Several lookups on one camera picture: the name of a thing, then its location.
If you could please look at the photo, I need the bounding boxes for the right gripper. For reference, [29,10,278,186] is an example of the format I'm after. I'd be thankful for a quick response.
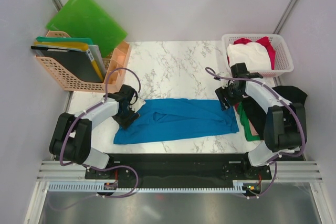
[215,81,245,111]

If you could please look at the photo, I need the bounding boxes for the blue t-shirt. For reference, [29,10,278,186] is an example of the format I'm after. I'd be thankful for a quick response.
[113,99,239,145]

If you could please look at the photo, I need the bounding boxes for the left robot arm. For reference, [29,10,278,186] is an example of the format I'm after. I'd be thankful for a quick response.
[49,84,144,178]

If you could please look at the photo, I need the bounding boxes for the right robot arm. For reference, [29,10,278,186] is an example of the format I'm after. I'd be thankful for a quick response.
[215,63,307,179]

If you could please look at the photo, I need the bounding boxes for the orange compartment tray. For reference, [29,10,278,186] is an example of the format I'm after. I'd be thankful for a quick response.
[102,40,131,94]

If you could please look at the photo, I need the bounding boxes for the pink folded t-shirt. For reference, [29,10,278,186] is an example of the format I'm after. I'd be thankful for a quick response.
[249,121,259,136]

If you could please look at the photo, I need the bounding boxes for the green folded t-shirt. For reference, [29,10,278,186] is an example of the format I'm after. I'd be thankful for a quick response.
[237,103,261,142]

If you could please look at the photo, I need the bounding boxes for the white plastic basket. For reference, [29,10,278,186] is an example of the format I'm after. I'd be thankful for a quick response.
[222,34,294,78]

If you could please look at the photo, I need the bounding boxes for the black folded t-shirt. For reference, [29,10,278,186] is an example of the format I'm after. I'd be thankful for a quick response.
[241,86,308,137]

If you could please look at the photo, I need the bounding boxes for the red t-shirt in basket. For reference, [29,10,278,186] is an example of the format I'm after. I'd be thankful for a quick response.
[234,37,275,69]

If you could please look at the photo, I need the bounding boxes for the orange file rack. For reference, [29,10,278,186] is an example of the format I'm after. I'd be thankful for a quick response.
[33,31,106,92]

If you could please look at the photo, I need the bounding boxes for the black folder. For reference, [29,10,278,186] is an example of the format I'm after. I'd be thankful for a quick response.
[30,46,104,83]

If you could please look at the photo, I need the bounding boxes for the yellow folder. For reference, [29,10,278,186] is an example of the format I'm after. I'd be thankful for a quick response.
[34,41,89,51]

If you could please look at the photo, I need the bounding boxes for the teal folder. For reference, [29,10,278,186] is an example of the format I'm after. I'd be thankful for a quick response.
[35,36,94,45]

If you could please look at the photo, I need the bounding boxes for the green plastic board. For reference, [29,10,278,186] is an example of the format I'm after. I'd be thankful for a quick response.
[46,0,128,58]

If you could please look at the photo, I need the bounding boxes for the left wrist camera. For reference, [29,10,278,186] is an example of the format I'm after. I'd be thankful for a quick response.
[130,98,146,112]

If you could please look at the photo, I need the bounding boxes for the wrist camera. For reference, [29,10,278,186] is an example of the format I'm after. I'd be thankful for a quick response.
[130,98,146,112]
[213,73,226,81]

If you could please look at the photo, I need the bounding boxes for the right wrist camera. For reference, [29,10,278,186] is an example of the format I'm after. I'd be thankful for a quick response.
[213,73,226,81]

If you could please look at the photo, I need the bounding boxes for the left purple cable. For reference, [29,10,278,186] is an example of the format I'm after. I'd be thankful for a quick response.
[59,67,141,198]

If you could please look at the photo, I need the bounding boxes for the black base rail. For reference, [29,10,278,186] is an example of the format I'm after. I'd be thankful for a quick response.
[85,153,272,188]

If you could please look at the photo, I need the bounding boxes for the white cable duct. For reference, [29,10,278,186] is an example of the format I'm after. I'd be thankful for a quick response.
[48,180,261,194]

